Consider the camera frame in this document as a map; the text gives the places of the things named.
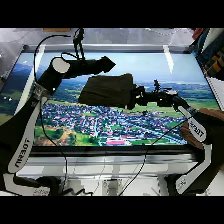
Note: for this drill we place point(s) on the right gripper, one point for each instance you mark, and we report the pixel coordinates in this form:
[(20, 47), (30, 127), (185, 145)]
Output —
[(141, 96)]

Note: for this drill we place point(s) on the black garment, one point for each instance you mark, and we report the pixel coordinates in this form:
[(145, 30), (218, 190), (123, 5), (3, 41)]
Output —
[(106, 90)]

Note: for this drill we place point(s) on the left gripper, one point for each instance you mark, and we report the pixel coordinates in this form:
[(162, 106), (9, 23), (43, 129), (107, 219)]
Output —
[(86, 67)]

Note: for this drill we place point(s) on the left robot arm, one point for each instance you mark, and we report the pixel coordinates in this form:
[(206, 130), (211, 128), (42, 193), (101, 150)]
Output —
[(20, 133)]

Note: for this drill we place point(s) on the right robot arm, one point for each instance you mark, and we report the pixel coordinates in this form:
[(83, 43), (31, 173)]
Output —
[(196, 130)]

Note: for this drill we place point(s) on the heap of clothes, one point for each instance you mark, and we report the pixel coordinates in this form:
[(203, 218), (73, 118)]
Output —
[(213, 55)]

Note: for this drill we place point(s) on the silver frame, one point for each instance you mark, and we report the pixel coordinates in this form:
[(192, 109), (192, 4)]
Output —
[(100, 164)]

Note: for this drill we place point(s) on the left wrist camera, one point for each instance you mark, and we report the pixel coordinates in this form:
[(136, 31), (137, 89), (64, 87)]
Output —
[(79, 40)]

